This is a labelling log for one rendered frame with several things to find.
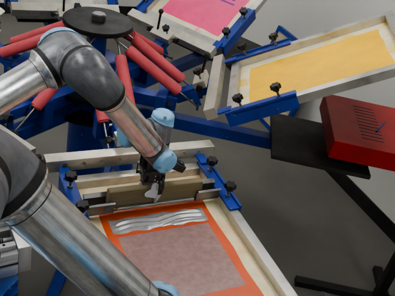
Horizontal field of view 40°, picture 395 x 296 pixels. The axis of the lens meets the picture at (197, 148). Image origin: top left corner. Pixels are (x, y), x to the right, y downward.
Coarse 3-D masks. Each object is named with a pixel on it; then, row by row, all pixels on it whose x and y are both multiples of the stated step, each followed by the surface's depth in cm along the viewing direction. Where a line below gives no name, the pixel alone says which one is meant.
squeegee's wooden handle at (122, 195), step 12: (180, 180) 198; (192, 180) 199; (108, 192) 186; (120, 192) 186; (132, 192) 188; (144, 192) 191; (168, 192) 196; (180, 192) 198; (192, 192) 201; (120, 204) 190
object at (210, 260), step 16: (160, 208) 199; (176, 208) 200; (192, 224) 195; (208, 224) 196; (176, 240) 187; (192, 240) 188; (208, 240) 190; (224, 240) 191; (192, 256) 182; (208, 256) 183; (224, 256) 184; (192, 272) 176; (208, 272) 177; (224, 272) 178; (240, 272) 180; (208, 288) 171; (224, 288) 173; (240, 288) 174; (256, 288) 175
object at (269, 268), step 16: (80, 176) 200; (96, 176) 202; (112, 176) 203; (128, 176) 205; (176, 176) 216; (224, 208) 203; (240, 224) 194; (256, 240) 189; (256, 256) 185; (272, 272) 178; (288, 288) 173
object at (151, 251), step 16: (144, 208) 197; (112, 240) 181; (128, 240) 182; (144, 240) 184; (160, 240) 185; (128, 256) 176; (144, 256) 178; (160, 256) 179; (176, 256) 180; (144, 272) 172; (160, 272) 173; (176, 272) 174; (176, 288) 169; (192, 288) 170
